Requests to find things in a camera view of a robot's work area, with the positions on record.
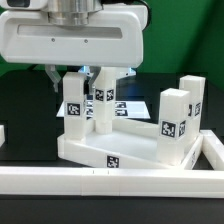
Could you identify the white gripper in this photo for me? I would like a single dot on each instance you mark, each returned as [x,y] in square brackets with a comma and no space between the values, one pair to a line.
[74,34]

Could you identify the white desk top panel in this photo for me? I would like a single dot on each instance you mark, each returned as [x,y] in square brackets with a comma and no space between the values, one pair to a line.
[131,145]

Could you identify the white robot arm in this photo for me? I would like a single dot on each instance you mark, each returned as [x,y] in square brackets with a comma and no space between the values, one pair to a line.
[93,33]

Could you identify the sheet with four tags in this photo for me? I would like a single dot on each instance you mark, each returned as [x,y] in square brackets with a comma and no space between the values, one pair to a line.
[123,109]

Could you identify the white U-shaped obstacle fence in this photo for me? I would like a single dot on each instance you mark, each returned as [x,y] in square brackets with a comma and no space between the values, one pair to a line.
[126,178]

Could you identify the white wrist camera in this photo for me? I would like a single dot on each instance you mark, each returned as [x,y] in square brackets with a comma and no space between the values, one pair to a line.
[27,5]

